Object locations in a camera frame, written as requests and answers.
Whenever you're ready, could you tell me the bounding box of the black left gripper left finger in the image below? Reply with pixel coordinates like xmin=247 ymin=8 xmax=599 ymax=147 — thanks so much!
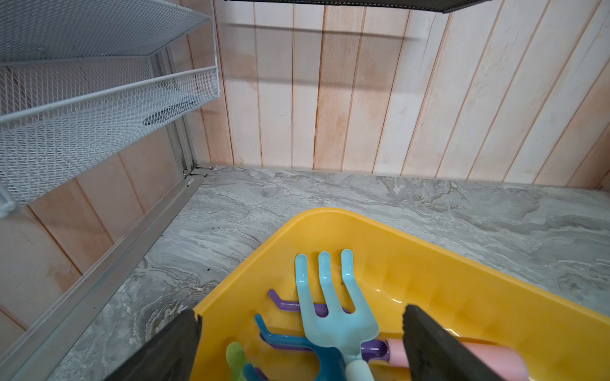
xmin=106 ymin=310 xmax=202 ymax=380

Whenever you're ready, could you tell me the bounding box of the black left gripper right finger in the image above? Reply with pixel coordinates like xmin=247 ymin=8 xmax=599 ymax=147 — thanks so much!
xmin=403 ymin=304 xmax=501 ymax=380

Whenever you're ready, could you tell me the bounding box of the yellow plastic storage box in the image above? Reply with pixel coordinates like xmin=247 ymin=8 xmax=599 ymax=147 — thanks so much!
xmin=192 ymin=208 xmax=609 ymax=380

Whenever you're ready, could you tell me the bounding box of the light green rake wooden handle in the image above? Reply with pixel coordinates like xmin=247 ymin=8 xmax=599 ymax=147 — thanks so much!
xmin=226 ymin=341 xmax=247 ymax=381

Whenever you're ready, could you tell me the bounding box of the purple rake pink handle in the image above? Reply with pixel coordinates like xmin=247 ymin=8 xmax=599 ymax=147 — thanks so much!
xmin=268 ymin=289 xmax=529 ymax=380

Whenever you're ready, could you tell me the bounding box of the light blue fork white handle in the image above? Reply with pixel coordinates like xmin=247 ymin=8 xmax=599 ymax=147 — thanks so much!
xmin=295 ymin=249 xmax=380 ymax=381

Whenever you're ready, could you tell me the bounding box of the dark blue rake yellow handle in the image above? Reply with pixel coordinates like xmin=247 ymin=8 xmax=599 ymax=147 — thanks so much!
xmin=255 ymin=314 xmax=346 ymax=381

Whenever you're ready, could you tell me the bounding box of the aluminium frame rail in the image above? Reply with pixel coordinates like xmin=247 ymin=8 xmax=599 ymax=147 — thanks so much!
xmin=1 ymin=49 xmax=221 ymax=380

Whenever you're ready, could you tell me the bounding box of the white wire mesh shelf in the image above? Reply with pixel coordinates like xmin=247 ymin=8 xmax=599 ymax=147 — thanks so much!
xmin=1 ymin=1 xmax=219 ymax=217

